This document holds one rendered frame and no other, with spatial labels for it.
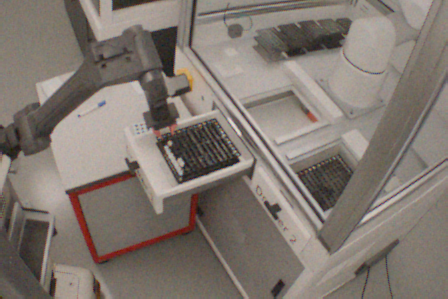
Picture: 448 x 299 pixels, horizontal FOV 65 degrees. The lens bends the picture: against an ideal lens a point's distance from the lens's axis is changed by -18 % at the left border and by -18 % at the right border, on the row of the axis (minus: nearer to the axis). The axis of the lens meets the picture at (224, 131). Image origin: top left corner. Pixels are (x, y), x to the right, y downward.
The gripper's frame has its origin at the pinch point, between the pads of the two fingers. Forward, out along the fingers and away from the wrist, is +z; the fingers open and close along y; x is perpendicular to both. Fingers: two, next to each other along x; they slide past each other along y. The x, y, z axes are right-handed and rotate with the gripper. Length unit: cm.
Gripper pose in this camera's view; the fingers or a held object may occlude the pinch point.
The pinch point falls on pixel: (166, 134)
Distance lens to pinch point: 130.8
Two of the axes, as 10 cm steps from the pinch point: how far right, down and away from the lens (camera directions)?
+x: -3.6, -6.8, 6.4
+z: 0.9, 6.6, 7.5
